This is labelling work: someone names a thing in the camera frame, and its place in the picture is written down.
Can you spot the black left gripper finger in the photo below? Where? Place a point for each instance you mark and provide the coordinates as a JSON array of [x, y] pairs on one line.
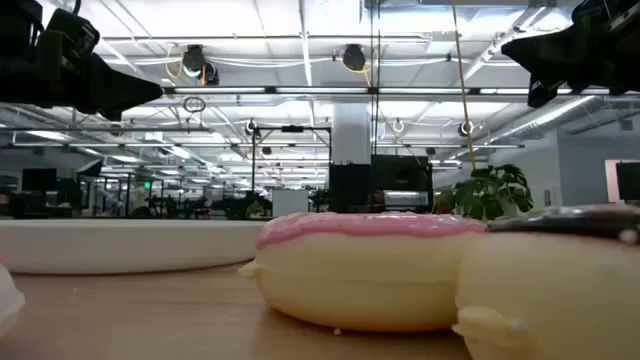
[[120, 92]]

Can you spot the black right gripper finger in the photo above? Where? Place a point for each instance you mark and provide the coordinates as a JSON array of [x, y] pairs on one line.
[[550, 55]]

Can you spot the pink frosted donut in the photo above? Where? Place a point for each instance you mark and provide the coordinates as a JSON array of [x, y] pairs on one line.
[[360, 280]]

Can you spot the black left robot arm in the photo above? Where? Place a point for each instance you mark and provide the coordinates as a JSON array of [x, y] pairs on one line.
[[20, 12]]

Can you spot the black background monitor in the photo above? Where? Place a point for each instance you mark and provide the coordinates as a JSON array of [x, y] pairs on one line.
[[39, 180]]

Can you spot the green potted plant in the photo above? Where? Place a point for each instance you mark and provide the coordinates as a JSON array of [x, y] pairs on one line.
[[490, 195]]

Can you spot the white round plate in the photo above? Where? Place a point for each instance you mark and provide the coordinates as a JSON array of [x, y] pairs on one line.
[[125, 247]]

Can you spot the white board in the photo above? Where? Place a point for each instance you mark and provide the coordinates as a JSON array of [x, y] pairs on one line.
[[290, 202]]

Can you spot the chocolate frosted drizzled donut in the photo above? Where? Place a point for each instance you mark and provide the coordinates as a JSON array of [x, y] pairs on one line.
[[550, 290]]

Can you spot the black computer case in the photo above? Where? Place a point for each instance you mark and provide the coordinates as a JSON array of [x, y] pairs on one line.
[[350, 185]]

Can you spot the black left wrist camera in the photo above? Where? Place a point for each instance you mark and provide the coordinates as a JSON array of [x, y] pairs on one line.
[[70, 35]]

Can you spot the white framed wall monitor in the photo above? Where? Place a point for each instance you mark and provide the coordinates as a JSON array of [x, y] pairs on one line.
[[627, 180]]

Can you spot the black background rig frame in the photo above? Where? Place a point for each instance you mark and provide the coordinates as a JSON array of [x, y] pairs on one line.
[[292, 128]]

